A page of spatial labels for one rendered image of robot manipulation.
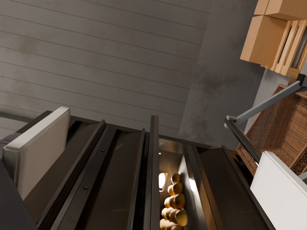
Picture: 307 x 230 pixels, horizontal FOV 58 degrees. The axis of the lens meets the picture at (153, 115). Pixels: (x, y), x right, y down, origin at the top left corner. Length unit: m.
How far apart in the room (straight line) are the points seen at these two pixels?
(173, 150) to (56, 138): 1.66
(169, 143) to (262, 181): 1.61
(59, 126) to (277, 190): 0.13
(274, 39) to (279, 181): 3.33
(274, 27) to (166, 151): 2.15
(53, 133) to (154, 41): 3.61
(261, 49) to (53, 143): 3.33
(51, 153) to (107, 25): 3.66
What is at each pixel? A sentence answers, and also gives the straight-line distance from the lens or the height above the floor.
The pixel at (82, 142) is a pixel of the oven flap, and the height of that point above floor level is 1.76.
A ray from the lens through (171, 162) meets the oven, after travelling 1.85.
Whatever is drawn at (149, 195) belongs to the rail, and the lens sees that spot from 0.91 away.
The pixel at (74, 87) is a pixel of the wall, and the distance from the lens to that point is 3.98.
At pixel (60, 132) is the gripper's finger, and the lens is 0.17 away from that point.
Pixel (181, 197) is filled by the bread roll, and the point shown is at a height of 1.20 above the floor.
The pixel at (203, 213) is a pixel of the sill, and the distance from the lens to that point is 1.18.
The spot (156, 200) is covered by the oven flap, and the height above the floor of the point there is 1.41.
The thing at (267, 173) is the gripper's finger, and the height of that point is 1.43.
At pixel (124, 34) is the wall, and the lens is 3.78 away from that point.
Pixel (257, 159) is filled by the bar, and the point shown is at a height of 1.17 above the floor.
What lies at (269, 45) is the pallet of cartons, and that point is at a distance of 3.47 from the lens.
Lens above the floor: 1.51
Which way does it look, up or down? 3 degrees down
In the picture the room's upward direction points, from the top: 78 degrees counter-clockwise
